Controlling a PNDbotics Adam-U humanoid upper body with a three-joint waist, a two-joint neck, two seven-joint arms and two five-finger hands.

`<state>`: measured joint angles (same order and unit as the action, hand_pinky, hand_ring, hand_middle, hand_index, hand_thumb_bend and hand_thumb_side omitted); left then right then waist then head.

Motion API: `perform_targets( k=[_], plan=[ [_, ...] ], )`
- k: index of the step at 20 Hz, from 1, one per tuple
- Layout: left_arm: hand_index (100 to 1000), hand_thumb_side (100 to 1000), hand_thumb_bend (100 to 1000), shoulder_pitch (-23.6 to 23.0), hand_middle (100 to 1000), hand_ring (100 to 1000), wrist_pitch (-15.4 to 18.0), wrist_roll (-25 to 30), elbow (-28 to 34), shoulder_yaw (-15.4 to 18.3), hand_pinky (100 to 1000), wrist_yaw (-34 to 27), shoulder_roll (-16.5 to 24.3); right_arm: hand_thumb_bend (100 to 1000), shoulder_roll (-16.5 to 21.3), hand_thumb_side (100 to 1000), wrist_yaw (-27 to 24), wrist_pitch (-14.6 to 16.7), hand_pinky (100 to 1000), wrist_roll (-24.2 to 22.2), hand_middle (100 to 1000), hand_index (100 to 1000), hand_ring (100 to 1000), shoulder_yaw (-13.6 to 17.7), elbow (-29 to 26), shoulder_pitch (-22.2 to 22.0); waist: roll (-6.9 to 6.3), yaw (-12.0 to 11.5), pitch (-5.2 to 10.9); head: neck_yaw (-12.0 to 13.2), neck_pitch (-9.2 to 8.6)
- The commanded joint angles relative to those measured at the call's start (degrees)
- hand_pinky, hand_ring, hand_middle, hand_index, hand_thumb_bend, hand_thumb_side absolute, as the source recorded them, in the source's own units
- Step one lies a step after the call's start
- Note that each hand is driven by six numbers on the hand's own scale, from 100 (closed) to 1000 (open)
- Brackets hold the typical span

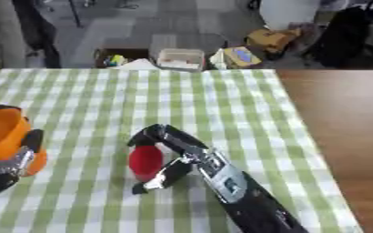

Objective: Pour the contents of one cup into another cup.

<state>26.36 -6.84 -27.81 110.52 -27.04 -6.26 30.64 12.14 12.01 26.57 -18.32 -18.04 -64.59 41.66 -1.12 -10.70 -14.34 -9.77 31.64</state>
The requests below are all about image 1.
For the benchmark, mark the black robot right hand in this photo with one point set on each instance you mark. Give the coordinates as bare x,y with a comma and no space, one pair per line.
169,142

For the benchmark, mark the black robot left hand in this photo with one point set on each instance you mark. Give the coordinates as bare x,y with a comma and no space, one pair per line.
1,173

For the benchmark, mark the red cup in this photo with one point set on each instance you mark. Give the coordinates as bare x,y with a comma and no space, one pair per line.
145,162

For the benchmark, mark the orange cup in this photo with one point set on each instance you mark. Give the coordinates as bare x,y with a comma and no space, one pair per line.
4,136

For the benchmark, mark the silver black robot right arm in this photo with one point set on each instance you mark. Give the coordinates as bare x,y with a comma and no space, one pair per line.
248,194

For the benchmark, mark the white paper sheet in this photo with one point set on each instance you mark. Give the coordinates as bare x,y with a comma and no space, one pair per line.
137,65

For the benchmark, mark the clear plastic bin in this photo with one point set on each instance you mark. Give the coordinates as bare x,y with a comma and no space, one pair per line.
180,59

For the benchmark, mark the dark cardboard box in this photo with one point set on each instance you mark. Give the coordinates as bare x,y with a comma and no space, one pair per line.
119,57

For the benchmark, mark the yellow box with blue print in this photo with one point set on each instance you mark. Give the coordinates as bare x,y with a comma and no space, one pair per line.
240,57

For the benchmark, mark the person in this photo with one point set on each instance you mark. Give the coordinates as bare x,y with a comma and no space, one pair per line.
20,30

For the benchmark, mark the tan cardboard box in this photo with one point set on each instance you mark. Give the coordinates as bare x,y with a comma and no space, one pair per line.
272,38

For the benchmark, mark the black tripod leg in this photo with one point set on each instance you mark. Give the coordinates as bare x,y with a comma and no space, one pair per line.
74,12

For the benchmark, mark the white bin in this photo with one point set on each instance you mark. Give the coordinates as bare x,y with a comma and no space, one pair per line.
289,13

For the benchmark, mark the black bag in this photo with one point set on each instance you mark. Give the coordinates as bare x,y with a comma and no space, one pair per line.
346,36

